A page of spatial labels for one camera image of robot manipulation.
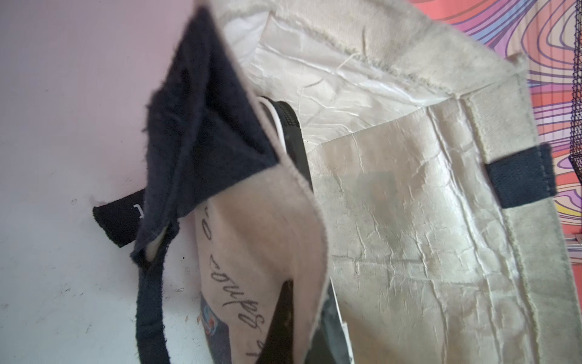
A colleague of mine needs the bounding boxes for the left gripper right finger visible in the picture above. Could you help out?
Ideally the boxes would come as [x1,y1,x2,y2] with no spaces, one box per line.
[305,291,353,364]

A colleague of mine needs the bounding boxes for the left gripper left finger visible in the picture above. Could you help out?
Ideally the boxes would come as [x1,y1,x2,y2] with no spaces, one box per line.
[256,281,294,364]

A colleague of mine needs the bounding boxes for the beige canvas tote bag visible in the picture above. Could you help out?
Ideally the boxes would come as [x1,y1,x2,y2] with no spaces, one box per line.
[93,1,581,363]

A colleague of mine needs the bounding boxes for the black paddle cases in bag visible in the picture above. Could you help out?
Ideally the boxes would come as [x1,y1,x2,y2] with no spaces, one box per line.
[258,96,313,190]

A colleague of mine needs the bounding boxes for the back black wire basket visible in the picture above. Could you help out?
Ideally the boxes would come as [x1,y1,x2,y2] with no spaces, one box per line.
[568,0,581,181]

